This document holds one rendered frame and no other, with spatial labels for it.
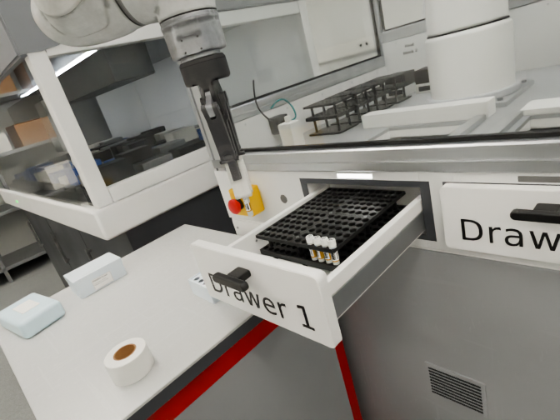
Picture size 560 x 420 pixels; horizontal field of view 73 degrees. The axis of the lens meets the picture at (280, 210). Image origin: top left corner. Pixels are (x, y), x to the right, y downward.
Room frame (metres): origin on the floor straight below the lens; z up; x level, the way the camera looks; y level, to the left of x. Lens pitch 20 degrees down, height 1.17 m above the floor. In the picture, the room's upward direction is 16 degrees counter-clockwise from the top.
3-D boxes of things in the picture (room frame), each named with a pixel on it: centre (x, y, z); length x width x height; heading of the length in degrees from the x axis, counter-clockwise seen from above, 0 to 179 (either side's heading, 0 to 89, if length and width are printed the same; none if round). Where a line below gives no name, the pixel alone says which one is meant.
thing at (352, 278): (0.64, -0.09, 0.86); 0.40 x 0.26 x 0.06; 130
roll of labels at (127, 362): (0.54, 0.31, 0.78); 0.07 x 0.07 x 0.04
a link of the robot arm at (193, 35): (0.66, 0.05, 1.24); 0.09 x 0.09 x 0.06
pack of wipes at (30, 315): (0.83, 0.64, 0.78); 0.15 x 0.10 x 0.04; 50
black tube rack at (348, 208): (0.64, -0.09, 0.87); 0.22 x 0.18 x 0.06; 130
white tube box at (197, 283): (0.75, 0.16, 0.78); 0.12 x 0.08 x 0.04; 128
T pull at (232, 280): (0.49, 0.09, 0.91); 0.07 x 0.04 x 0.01; 40
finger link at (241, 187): (0.65, 0.05, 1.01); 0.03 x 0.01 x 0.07; 84
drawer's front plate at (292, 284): (0.51, 0.07, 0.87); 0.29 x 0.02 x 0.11; 40
